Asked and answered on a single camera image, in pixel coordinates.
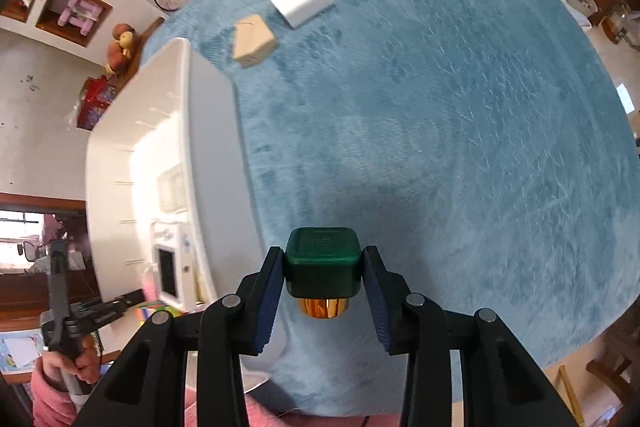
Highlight green bottle with gold cap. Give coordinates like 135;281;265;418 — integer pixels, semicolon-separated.
284;228;362;320

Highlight white plastic storage bin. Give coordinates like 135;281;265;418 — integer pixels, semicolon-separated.
86;38;265;312

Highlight pink sleeve forearm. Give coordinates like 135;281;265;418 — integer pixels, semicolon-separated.
30;359;77;427

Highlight left hand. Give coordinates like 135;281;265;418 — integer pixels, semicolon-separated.
41;335;100;391

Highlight multicolour puzzle cube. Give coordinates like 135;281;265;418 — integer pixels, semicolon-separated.
134;301;169;323

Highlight clear plastic box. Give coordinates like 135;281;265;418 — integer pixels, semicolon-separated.
157;165;188;213

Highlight wooden chair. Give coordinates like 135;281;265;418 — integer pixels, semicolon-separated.
586;347;634;407

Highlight red gift box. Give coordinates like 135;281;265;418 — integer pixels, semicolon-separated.
76;75;118;131

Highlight blue plush table cover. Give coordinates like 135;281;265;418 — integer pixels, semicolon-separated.
142;0;640;417

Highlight bowl of apples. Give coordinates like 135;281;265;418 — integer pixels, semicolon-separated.
105;23;137;76

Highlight beige angular box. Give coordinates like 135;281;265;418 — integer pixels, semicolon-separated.
232;14;279;68

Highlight pink dumbbells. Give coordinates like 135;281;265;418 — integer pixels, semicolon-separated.
58;0;103;37

